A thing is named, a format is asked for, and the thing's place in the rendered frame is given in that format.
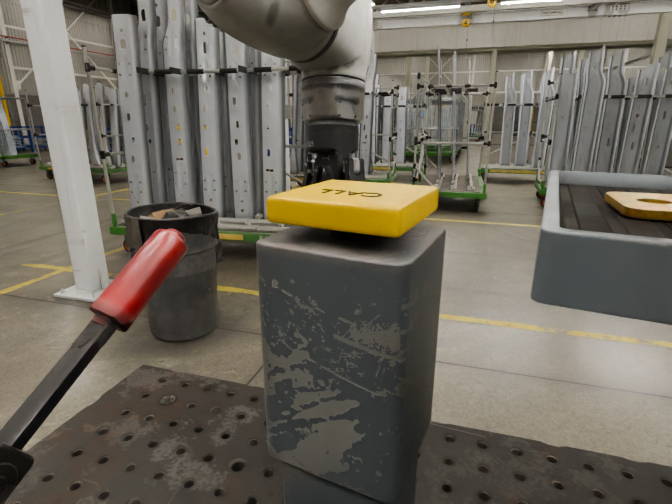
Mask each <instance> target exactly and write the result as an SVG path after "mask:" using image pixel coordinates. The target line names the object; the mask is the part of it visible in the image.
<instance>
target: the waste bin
mask: <svg viewBox="0 0 672 504"><path fill-rule="evenodd" d="M218 218H219V212H218V210H217V209H216V208H213V207H211V206H207V205H203V204H197V203H189V202H161V203H153V204H146V205H141V206H137V207H134V208H131V209H128V210H127V211H125V212H124V221H125V226H126V241H125V244H126V246H127V248H128V249H129V257H130V260H131V259H132V258H133V256H134V255H135V254H136V253H137V252H138V250H139V249H140V248H141V247H142V246H143V245H144V243H145V242H146V241H147V240H148V239H149V237H150V236H151V235H152V234H153V233H154V232H155V231H156V230H158V229H165V230H167V229H169V228H172V229H175V230H177V231H179V232H180V233H182V234H183V236H184V237H185V244H186V246H187V253H186V254H185V256H184V257H183V258H182V259H181V261H180V262H179V263H178V265H177V266H176V267H175V269H174V270H173V271H172V272H171V274H170V275H169V276H168V278H167V279H166V280H165V281H164V283H163V284H162V285H161V287H160V288H159V289H158V291H157V292H156V293H155V295H154V296H153V297H152V298H151V300H150V301H149V302H148V304H147V305H146V307H147V312H148V317H149V322H150V327H151V332H152V333H153V335H154V336H155V337H157V338H159V339H161V340H165V341H187V340H192V339H196V338H199V337H202V336H204V335H206V334H208V333H209V332H211V331H212V330H213V329H214V328H215V327H216V326H217V324H218V297H217V272H216V263H218V262H223V256H222V245H221V240H220V237H219V233H218Z"/></svg>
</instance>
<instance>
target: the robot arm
mask: <svg viewBox="0 0 672 504"><path fill-rule="evenodd" d="M196 2H197V3H198V5H199V6H200V8H201V9H202V11H203V12H204V13H205V14H206V15H207V16H208V18H209V19H210V20H211V21H212V22H213V23H214V24H215V25H217V26H218V27H219V28H220V29H222V30H223V31H224V32H225V33H227V34H228V35H230V36H231V37H233V38H234V39H236V40H238V41H240V42H242V43H244V44H245V45H247V46H250V47H252V48H254V49H256V50H258V51H260V52H263V53H266V54H269V55H271V56H274V57H278V58H285V59H289V60H290V61H291V62H292V63H293V64H294V65H295V66H296V68H298V69H299V70H301V75H302V85H301V90H302V120H303V121H304V122H305V123H309V124H311V125H308V126H307V140H306V149H307V151H308V152H310V153H315V155H316V157H315V161H310V160H306V161H305V171H304V178H303V183H302V187H305V186H309V185H312V184H316V183H320V182H324V181H328V180H346V181H361V182H366V178H365V168H364V159H363V158H350V154H354V153H356V152H357V151H358V138H359V127H357V126H355V125H357V124H361V123H362V122H363V121H364V101H365V91H366V87H365V79H366V73H367V69H368V66H369V63H370V57H371V48H372V3H371V0H196Z"/></svg>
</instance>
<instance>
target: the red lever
mask: <svg viewBox="0 0 672 504"><path fill-rule="evenodd" d="M186 253H187V246H186V244H185V237H184V236H183V234H182V233H180V232H179V231H177V230H175V229H172V228H169V229H167V230H165V229H158V230H156V231H155V232H154V233H153V234H152V235H151V236H150V237H149V239H148V240H147V241H146V242H145V243H144V245H143V246H142V247H141V248H140V249H139V250H138V252H137V253H136V254H135V255H134V256H133V258H132V259H131V260H130V261H129V262H128V263H127V265H126V266H125V267H124V268H123V269H122V270H121V272H120V273H119V274H118V275H117V276H116V277H115V279H114V280H113V281H112V282H111V283H110V284H109V286H108V287H107V288H106V289H105V290H104V291H103V293H102V294H101V295H100V296H99V297H98V298H97V299H96V300H95V301H94V303H93V304H92V305H91V306H90V308H89V310H91V311H92V312H93V313H95V314H96V315H95V316H94V317H93V318H92V320H91V322H90V323H89V324H88V325H87V326H86V328H85V329H84V330H83V331H82V332H81V334H80V335H79V336H78V337H77V338H76V340H75V341H74V342H73V343H72V345H71V347H70V348H69V349H68V350H67V351H66V352H65V354H64V355H63V356H62V357H61V358H60V360H59V361H58V362H57V363H56V364H55V366H54V367H53V368H52V369H51V370H50V372H49V373H48V374H47V375H46V376H45V377H44V379H43V380H42V381H41V382H40V383H39V385H38V386H37V387H36V388H35V389H34V391H33V392H32V393H31V394H30V395H29V397H28V398H27V399H26V400H25V401H24V403H23V404H22V405H21V406H20V407H19V409H18V410H17V411H16V412H15V413H14V414H13V416H12V417H11V418H10V419H9V420H8V422H7V423H6V424H5V425H4V426H3V428H2V429H1V430H0V504H4V503H5V502H6V500H7V499H8V498H9V496H10V495H11V494H12V492H13V491H14V490H15V488H16V487H17V486H18V484H19V483H20V482H21V480H22V479H23V478H24V476H25V475H26V474H27V472H28V471H29V470H30V468H31V467H32V466H33V462H34V459H33V456H32V455H31V454H29V453H27V452H26V451H24V450H22V449H23V448H24V446H25V445H26V444H27V442H28V441H29V440H30V439H31V437H32V436H33V435H34V433H35V432H36V431H37V430H38V428H39V427H40V426H41V425H42V423H43V422H44V421H45V419H46V418H47V417H48V416H49V414H50V413H51V412H52V410H53V409H54V408H55V407H56V405H57V404H58V403H59V401H60V400H61V399H62V398H63V396H64V395H65V394H66V392H67V391H68V390H69V389H70V387H71V386H72V385H73V384H74V382H75V381H76V380H77V378H78V377H79V376H80V375H81V373H82V372H83V371H84V369H85V368H86V367H87V366H88V364H89V363H90V362H91V360H92V359H93V358H94V357H95V355H96V354H97V353H98V351H99V350H100V349H101V348H102V347H103V346H104V345H105V344H106V342H107V341H108V340H109V338H110V337H111V336H112V335H113V334H114V332H115V331H116V330H118V331H121V332H126V331H127V330H128V329H129V328H130V326H131V325H132V324H133V323H134V321H135V320H136V318H137V317H138V316H139V314H140V313H141V312H142V310H143V309H144V308H145V306H146V305H147V304H148V302H149V301H150V300H151V298H152V297H153V296H154V295H155V293H156V292H157V291H158V289H159V288H160V287H161V285H162V284H163V283H164V281H165V280H166V279H167V278H168V276H169V275H170V274H171V272H172V271H173V270H174V269H175V267H176V266H177V265H178V263H179V262H180V261H181V259H182V258H183V257H184V256H185V254H186Z"/></svg>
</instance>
